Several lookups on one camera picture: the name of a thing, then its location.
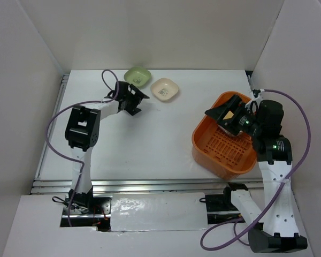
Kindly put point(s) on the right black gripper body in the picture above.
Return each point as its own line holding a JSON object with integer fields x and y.
{"x": 243, "y": 120}

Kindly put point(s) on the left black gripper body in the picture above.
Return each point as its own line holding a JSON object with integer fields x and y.
{"x": 132, "y": 100}

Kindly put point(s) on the yellow square plate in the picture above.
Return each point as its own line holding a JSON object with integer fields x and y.
{"x": 229, "y": 115}

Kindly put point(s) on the green plate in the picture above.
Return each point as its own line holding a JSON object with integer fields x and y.
{"x": 137, "y": 76}

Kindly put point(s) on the cream plate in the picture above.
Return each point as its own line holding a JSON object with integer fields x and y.
{"x": 164, "y": 89}

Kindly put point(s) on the orange plastic bin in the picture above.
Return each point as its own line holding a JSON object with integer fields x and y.
{"x": 226, "y": 157}

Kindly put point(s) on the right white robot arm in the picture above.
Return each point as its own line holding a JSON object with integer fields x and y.
{"x": 274, "y": 229}

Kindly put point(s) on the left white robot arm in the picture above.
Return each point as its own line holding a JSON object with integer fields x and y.
{"x": 82, "y": 132}

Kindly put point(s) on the white foil cover panel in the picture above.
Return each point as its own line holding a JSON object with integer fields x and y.
{"x": 158, "y": 212}

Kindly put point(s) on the aluminium frame rail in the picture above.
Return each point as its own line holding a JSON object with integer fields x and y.
{"x": 151, "y": 151}

